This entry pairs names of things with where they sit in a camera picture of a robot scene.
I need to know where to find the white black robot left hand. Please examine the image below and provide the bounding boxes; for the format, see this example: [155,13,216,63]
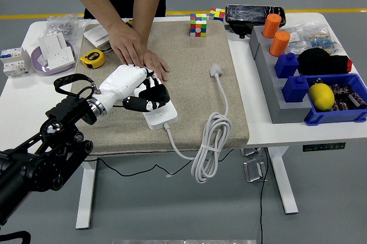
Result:
[98,64,170,113]

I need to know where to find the person's right hand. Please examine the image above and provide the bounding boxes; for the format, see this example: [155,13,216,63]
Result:
[107,21,145,67]

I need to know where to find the person's left hand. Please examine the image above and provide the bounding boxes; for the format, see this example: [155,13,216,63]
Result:
[142,48,170,82]

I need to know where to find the thin black adapter cord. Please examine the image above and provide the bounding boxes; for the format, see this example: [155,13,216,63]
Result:
[83,103,193,178]

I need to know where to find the black plug adapter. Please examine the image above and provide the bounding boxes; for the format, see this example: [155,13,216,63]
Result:
[136,82,170,108]

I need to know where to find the white power strip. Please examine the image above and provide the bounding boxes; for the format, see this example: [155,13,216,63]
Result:
[133,68,178,131]

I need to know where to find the grey-brown mat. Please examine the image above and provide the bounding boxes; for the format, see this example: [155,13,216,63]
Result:
[61,19,250,158]

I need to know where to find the large Rubik's cube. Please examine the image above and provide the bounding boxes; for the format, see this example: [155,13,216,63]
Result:
[189,13,208,38]

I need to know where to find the clear bag of screws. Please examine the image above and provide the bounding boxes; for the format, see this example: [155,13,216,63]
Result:
[45,15,88,41]

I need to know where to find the small Rubik's cube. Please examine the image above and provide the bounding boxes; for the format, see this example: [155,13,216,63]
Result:
[208,7,227,23]

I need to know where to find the purple bowl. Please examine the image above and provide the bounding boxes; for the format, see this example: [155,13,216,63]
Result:
[30,40,77,77]

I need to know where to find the black plastic-wrapped box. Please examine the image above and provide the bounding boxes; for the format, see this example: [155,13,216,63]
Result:
[225,4,287,40]

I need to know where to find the white circuit breaker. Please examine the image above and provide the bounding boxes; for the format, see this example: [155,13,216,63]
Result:
[0,47,32,78]

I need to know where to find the orange cylinder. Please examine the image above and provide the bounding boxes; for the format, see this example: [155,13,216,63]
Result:
[268,30,291,58]
[261,13,283,39]

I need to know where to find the grey stepped block holder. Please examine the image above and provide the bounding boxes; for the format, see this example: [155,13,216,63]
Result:
[248,25,313,124]

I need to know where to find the blue plastic block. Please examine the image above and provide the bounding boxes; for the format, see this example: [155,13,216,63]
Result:
[282,75,312,104]
[274,52,300,79]

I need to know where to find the clear bag of components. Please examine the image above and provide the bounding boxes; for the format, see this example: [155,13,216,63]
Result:
[282,22,342,56]

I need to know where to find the black cloth with red piece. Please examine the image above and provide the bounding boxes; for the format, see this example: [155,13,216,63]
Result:
[297,48,353,76]

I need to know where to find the yellow lemon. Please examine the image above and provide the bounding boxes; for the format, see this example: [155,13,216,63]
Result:
[308,83,335,112]

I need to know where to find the blue plastic bin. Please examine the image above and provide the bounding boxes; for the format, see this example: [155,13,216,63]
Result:
[303,73,367,127]

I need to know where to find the black table control panel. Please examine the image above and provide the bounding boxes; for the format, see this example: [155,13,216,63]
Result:
[302,142,346,152]

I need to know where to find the dark cylindrical capacitors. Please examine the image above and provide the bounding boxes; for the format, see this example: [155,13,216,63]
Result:
[329,82,367,112]

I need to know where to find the white wall switch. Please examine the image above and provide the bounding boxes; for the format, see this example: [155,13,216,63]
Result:
[83,23,112,49]

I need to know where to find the white power strip cord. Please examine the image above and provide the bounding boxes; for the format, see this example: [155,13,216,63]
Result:
[163,63,233,184]

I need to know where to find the white wall socket panel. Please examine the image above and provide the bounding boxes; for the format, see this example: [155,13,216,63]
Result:
[45,48,74,70]

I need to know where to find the white blank wall panel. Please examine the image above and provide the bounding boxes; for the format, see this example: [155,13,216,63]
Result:
[37,32,68,56]

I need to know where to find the silver metal bracket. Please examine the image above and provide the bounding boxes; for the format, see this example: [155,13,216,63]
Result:
[243,158,269,183]
[240,148,262,158]

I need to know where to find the black floor cable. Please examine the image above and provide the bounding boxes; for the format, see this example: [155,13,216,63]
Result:
[259,147,271,244]

